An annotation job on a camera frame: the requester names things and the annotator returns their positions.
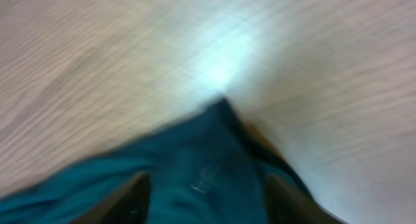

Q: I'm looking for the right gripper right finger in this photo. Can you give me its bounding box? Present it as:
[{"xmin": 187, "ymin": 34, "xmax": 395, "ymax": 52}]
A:
[{"xmin": 265, "ymin": 175, "xmax": 344, "ymax": 224}]

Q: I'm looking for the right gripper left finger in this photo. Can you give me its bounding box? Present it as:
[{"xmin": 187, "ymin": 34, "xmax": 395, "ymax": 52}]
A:
[{"xmin": 72, "ymin": 173, "xmax": 151, "ymax": 224}]

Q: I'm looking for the black t-shirt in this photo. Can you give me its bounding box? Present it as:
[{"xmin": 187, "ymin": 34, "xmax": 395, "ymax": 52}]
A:
[{"xmin": 1, "ymin": 99, "xmax": 309, "ymax": 223}]

